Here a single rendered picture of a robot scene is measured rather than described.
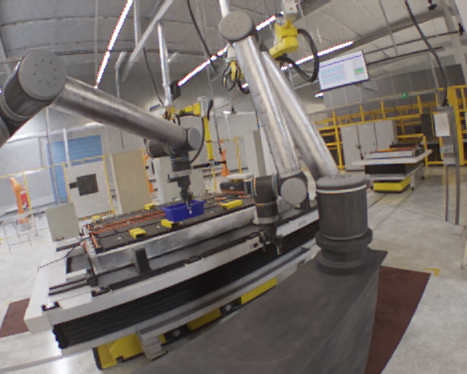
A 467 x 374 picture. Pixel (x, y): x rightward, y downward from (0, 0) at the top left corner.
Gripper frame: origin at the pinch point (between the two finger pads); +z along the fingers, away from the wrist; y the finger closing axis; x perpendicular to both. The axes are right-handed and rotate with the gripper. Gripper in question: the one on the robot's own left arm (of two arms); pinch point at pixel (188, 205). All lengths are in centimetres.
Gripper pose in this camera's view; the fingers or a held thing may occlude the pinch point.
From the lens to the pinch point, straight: 141.7
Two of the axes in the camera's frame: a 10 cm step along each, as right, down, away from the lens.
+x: -7.9, 2.0, -5.8
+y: -5.9, -0.1, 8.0
